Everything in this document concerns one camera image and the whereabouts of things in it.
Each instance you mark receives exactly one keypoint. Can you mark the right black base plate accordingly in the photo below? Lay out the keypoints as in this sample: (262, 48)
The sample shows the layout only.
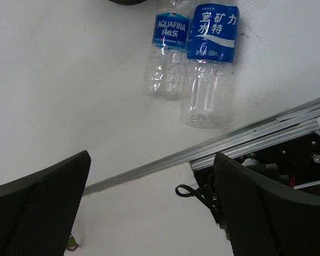
(293, 163)

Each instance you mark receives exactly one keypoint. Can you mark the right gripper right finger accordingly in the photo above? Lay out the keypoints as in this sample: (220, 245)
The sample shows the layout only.
(263, 216)

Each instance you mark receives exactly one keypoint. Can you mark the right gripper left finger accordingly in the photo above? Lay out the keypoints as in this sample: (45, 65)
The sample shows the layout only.
(37, 212)

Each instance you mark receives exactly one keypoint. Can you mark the aluminium rail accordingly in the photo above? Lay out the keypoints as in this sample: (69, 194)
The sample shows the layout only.
(286, 126)

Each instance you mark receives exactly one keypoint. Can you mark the Aquafina clear bottle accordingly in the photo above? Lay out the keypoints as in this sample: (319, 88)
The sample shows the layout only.
(165, 68)

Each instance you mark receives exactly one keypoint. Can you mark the blue label clear bottle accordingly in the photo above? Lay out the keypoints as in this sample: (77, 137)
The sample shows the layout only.
(210, 57)

